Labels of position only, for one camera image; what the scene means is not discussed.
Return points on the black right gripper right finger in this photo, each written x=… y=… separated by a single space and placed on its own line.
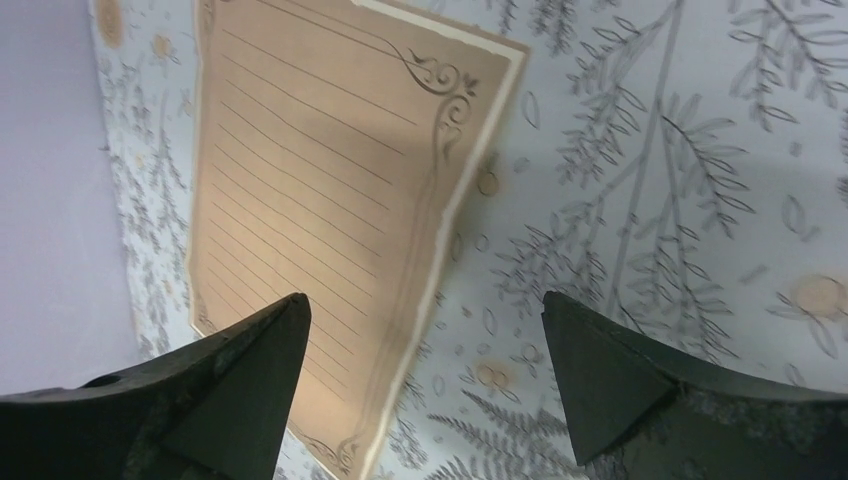
x=639 y=409

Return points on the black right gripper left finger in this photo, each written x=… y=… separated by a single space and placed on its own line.
x=214 y=409

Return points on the floral patterned table mat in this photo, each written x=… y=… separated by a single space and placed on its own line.
x=678 y=165

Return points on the tan lined letter paper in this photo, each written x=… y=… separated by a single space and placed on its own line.
x=335 y=144

